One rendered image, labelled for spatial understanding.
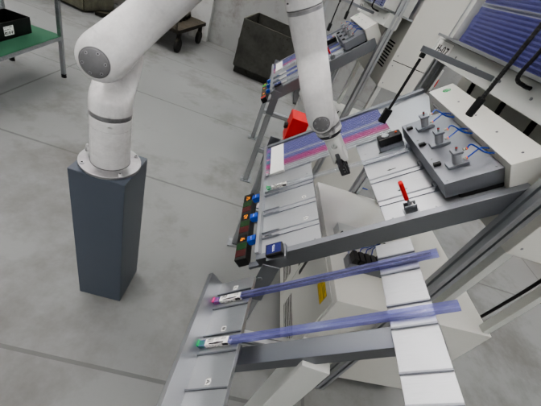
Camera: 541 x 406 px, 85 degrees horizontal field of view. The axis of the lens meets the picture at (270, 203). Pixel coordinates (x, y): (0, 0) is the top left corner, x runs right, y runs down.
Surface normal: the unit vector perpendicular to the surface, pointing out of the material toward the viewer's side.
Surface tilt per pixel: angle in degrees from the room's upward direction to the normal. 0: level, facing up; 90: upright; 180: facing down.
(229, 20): 90
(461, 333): 90
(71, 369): 0
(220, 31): 90
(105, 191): 90
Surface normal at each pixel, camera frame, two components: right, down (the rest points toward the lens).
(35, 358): 0.33, -0.73
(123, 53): 0.52, 0.46
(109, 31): 0.31, 0.22
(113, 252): -0.08, 0.61
